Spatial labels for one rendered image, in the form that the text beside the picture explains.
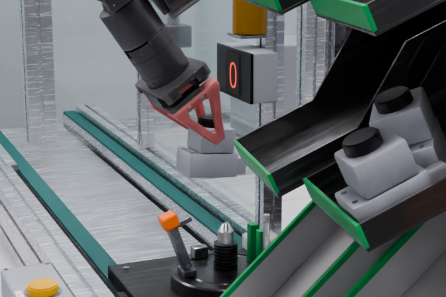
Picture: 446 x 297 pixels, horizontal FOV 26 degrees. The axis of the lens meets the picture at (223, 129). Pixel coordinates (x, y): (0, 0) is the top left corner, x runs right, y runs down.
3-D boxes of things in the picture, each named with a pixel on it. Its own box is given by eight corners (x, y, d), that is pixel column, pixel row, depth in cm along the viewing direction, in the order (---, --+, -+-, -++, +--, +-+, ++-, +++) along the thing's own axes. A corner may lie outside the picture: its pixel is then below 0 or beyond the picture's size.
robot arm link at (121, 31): (89, 6, 112) (98, 14, 107) (138, -29, 113) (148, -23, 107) (123, 53, 115) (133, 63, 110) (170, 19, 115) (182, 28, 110)
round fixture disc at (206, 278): (194, 313, 113) (194, 297, 113) (154, 272, 126) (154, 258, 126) (300, 295, 119) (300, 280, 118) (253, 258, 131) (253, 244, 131)
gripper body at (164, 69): (182, 64, 120) (149, 16, 117) (215, 75, 111) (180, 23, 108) (141, 97, 119) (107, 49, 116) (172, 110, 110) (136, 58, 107)
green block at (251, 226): (250, 262, 124) (250, 225, 123) (246, 259, 125) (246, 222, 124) (259, 260, 125) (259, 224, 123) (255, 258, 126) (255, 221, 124)
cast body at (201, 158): (188, 178, 115) (193, 120, 114) (174, 170, 119) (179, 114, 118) (251, 177, 119) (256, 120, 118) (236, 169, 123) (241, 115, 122)
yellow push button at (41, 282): (30, 306, 120) (29, 292, 119) (24, 295, 123) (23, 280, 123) (62, 301, 121) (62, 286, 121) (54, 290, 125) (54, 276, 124)
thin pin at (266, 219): (264, 282, 118) (265, 215, 116) (261, 279, 118) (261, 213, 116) (270, 280, 118) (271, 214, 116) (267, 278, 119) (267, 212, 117)
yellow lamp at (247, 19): (241, 36, 134) (241, 0, 133) (226, 32, 139) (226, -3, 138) (273, 34, 136) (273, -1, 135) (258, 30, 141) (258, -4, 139)
